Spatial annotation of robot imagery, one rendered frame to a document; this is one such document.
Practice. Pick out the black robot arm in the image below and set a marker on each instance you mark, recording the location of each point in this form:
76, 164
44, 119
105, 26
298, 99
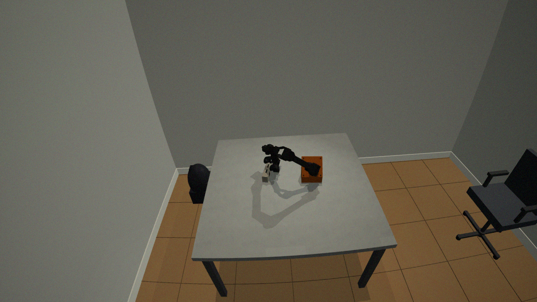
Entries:
289, 155

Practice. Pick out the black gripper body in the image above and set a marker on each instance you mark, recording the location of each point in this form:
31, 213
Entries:
274, 160

